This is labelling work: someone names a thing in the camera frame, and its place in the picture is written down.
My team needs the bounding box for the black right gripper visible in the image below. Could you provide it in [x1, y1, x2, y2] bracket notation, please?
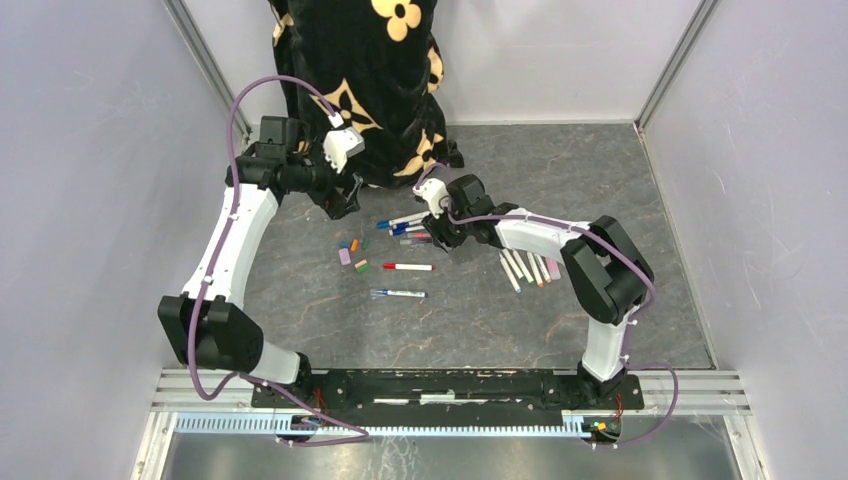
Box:
[422, 193, 473, 254]

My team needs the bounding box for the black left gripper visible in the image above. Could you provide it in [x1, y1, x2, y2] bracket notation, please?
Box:
[287, 135, 362, 220]

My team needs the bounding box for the pink gel pen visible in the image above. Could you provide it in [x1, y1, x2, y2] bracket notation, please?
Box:
[399, 238, 433, 246]

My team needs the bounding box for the dark blue capped marker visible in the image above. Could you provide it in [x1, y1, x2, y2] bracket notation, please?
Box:
[389, 224, 425, 236]

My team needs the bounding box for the light blue capped white marker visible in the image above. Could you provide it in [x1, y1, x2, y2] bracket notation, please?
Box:
[376, 212, 429, 229]

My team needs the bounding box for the pink highlighter cap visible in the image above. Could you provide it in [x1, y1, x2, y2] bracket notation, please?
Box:
[338, 248, 352, 265]

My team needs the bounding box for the orange capped white marker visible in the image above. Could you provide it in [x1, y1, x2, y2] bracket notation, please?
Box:
[526, 252, 545, 288]

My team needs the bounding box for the pink highlighter pen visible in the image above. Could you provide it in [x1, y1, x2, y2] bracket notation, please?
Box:
[546, 258, 561, 280]

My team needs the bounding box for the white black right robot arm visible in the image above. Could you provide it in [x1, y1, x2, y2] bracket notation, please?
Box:
[413, 175, 656, 408]

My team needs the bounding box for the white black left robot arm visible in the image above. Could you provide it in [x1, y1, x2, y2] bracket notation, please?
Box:
[157, 113, 364, 408]

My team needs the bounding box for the red capped white marker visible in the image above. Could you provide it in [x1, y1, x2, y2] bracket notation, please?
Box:
[382, 263, 435, 271]

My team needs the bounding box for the black floral blanket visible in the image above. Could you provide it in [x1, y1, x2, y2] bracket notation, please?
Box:
[269, 1, 465, 188]

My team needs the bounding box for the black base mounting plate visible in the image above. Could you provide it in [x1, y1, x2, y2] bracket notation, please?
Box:
[292, 369, 645, 427]

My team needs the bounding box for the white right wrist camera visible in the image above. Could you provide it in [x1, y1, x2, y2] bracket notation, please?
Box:
[412, 178, 449, 219]

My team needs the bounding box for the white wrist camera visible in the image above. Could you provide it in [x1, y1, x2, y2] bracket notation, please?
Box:
[323, 127, 365, 174]
[412, 178, 449, 219]

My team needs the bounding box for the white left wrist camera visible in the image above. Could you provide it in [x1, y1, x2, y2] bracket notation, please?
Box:
[323, 127, 365, 174]

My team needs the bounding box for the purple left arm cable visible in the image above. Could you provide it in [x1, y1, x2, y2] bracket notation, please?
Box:
[187, 74, 370, 448]

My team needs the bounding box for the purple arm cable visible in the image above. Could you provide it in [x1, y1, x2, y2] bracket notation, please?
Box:
[414, 161, 680, 450]
[187, 74, 370, 448]

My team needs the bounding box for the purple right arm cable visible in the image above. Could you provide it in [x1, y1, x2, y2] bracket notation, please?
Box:
[414, 161, 680, 450]

